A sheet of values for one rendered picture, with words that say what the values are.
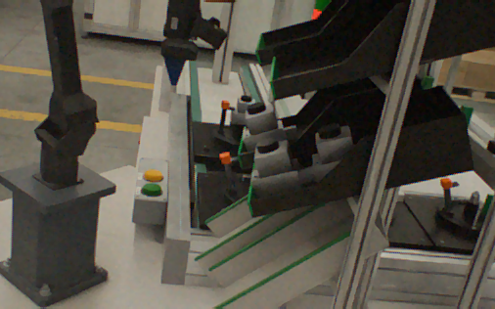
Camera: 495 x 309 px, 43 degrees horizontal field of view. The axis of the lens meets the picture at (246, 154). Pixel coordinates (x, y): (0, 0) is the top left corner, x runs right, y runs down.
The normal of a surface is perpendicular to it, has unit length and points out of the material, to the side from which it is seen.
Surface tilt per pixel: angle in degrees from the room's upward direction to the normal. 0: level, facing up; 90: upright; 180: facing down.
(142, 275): 0
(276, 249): 90
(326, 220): 90
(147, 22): 90
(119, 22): 90
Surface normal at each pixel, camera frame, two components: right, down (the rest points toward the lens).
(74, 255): 0.76, 0.36
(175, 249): 0.10, 0.40
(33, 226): -0.62, 0.20
